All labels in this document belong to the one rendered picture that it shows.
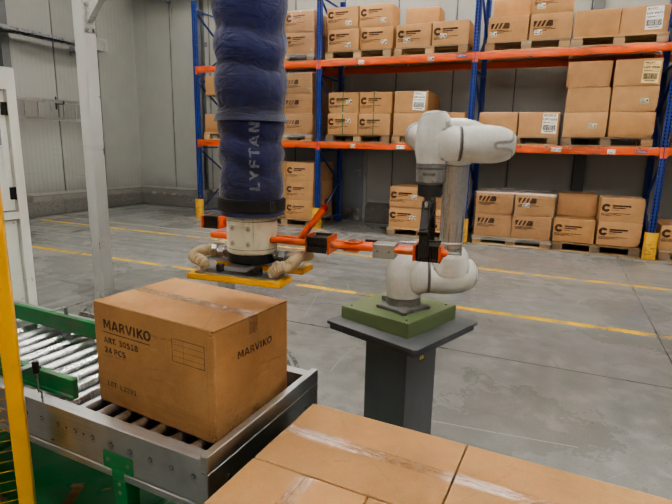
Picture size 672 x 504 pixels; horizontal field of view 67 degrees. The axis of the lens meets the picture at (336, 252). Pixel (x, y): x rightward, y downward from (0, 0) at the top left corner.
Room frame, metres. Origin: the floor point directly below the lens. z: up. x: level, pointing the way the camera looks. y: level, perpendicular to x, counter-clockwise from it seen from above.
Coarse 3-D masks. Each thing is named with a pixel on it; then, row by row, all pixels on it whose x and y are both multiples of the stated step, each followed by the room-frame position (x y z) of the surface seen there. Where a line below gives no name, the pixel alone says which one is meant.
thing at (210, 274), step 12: (216, 264) 1.63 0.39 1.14; (192, 276) 1.61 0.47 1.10; (204, 276) 1.59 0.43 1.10; (216, 276) 1.58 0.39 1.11; (228, 276) 1.58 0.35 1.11; (240, 276) 1.57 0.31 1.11; (252, 276) 1.57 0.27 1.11; (264, 276) 1.57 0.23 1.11; (288, 276) 1.60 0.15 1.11; (276, 288) 1.52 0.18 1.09
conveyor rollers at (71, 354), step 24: (24, 336) 2.44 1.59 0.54; (48, 336) 2.45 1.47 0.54; (72, 336) 2.48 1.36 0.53; (24, 360) 2.16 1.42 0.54; (48, 360) 2.17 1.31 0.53; (72, 360) 2.18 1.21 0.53; (96, 360) 2.19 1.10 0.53; (24, 384) 1.90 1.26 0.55; (96, 384) 1.98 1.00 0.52; (96, 408) 1.77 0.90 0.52; (120, 408) 1.76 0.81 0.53; (168, 432) 1.61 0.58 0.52
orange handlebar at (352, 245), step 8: (224, 224) 2.02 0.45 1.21; (216, 232) 1.72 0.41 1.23; (224, 232) 1.71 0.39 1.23; (272, 240) 1.64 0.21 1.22; (280, 240) 1.64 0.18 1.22; (288, 240) 1.63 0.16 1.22; (296, 240) 1.62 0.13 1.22; (304, 240) 1.61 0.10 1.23; (336, 240) 1.62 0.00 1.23; (344, 240) 1.62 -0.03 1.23; (352, 240) 1.60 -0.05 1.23; (360, 240) 1.60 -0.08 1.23; (336, 248) 1.58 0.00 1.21; (344, 248) 1.57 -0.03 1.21; (352, 248) 1.56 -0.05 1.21; (360, 248) 1.55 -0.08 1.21; (368, 248) 1.55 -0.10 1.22; (400, 248) 1.52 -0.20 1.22; (408, 248) 1.51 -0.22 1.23
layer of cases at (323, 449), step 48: (288, 432) 1.60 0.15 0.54; (336, 432) 1.60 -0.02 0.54; (384, 432) 1.61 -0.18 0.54; (240, 480) 1.34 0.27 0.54; (288, 480) 1.34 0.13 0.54; (336, 480) 1.34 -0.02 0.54; (384, 480) 1.35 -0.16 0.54; (432, 480) 1.35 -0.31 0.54; (480, 480) 1.36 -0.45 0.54; (528, 480) 1.36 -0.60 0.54; (576, 480) 1.37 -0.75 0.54
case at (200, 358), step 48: (144, 288) 1.96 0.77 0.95; (192, 288) 1.98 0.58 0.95; (96, 336) 1.79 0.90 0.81; (144, 336) 1.66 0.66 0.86; (192, 336) 1.55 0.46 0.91; (240, 336) 1.61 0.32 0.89; (144, 384) 1.67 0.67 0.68; (192, 384) 1.55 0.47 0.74; (240, 384) 1.61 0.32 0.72; (192, 432) 1.55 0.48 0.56
